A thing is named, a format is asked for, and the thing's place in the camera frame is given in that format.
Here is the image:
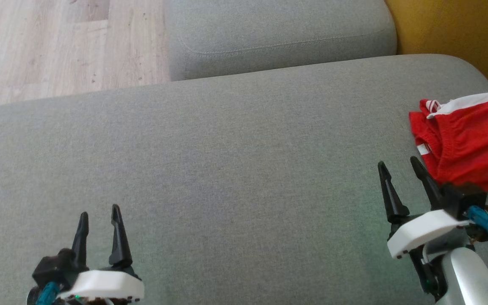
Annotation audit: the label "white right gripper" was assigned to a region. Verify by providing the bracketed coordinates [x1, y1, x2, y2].
[377, 156, 471, 260]

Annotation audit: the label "long grey sofa seat cushion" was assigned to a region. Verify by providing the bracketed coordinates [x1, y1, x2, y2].
[163, 0, 398, 81]

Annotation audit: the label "wide yellow sofa backrest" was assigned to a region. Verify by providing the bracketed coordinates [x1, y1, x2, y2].
[384, 0, 488, 82]

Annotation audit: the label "red shorts with white stripe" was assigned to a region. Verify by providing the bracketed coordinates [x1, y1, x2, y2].
[427, 92, 488, 192]

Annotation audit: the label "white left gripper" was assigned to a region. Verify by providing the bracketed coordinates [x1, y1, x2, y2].
[55, 204, 145, 305]

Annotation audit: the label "large grey fabric sofa ottoman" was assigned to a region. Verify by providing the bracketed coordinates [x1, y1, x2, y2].
[0, 54, 488, 305]

